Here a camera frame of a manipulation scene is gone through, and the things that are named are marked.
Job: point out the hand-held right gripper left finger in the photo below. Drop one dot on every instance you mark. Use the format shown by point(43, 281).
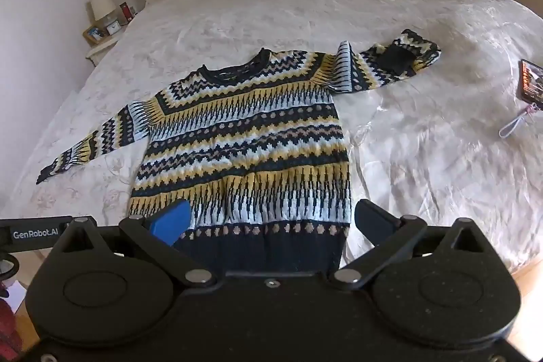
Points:
point(172, 222)

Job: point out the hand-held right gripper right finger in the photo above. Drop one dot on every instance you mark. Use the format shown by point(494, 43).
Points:
point(373, 220)

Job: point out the patterned knit sweater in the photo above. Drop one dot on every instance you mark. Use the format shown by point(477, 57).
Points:
point(246, 141)

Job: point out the dark red cloth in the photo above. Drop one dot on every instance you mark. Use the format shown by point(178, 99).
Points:
point(8, 328)

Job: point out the cream nightstand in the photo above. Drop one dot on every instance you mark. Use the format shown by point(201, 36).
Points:
point(99, 51)

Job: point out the small white clock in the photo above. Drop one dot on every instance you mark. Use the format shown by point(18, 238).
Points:
point(113, 28)

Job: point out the phone with printed case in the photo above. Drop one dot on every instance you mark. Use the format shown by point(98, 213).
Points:
point(532, 84)

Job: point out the red box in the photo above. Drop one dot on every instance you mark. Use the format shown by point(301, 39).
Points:
point(125, 12)

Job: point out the bed with white bedspread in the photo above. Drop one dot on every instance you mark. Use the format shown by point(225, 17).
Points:
point(254, 18)

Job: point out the cream table lamp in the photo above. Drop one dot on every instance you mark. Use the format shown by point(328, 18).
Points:
point(101, 3)

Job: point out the wooden photo frame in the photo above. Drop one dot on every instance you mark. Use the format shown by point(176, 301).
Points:
point(95, 34)

